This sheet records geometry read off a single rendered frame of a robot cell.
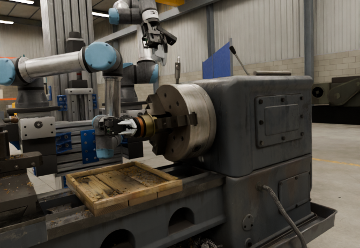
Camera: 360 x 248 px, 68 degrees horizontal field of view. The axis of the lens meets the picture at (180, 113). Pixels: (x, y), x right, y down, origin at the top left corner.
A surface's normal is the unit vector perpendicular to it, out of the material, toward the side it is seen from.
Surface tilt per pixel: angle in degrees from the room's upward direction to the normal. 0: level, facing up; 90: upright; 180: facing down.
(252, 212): 90
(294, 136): 90
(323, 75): 90
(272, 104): 90
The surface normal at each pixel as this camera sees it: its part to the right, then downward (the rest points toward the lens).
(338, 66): -0.74, 0.08
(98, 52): 0.09, 0.06
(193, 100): 0.44, -0.55
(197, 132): 0.57, 0.21
